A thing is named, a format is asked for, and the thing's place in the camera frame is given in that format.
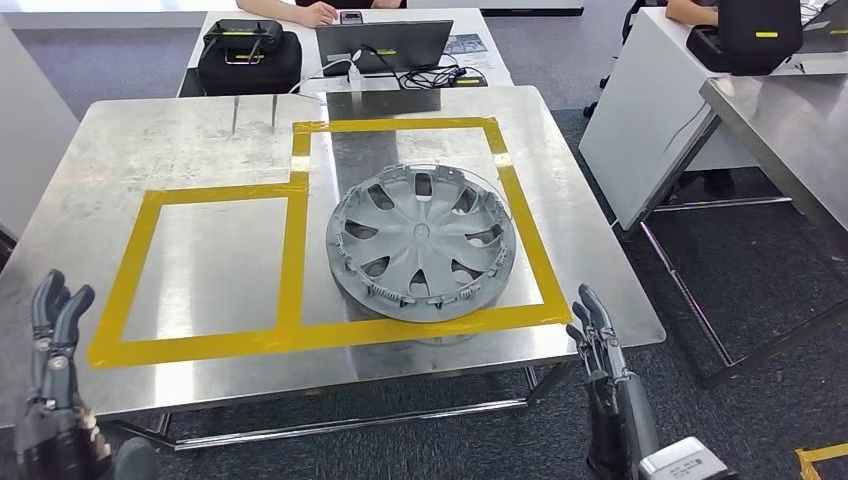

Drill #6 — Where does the black cable bundle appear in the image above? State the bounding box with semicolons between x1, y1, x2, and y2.
397;62;488;91

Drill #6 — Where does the printed paper sheet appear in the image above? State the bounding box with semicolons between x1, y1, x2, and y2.
443;33;495;71

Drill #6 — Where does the yellow workbench tape outline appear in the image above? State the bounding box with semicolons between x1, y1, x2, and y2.
87;117;573;370

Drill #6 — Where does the person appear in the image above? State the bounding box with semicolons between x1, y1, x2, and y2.
236;0;405;29
665;0;720;26

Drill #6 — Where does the black bag with yellow label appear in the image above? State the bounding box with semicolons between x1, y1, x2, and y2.
685;0;805;76

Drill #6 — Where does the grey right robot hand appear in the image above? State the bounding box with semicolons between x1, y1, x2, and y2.
566;284;660;480

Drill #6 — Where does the black carry case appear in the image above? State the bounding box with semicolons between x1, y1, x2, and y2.
197;18;304;97

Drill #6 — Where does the white cabinet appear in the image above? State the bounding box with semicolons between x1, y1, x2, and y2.
0;13;81;243

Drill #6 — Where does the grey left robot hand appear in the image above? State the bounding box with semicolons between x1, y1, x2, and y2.
14;269;162;480

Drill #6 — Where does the yellow floor tape marking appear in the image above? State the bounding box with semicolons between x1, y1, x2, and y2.
794;442;848;480

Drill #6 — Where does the grey laptop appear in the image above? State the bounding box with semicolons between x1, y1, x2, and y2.
315;19;455;77

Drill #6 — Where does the white adapter with cable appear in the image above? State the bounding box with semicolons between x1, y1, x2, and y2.
288;49;366;101

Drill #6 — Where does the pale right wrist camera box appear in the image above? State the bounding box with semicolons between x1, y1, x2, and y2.
637;437;740;480

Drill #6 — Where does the black office chair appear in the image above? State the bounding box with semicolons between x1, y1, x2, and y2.
582;0;664;119

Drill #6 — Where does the white desk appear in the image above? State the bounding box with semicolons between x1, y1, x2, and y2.
177;7;515;99
578;6;848;232

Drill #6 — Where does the steel table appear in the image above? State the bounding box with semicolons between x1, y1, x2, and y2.
639;71;848;387

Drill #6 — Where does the grey plastic wheel hubcap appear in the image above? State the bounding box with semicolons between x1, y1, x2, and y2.
324;162;518;325

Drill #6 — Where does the steel workbench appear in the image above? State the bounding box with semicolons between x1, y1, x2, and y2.
0;84;667;452

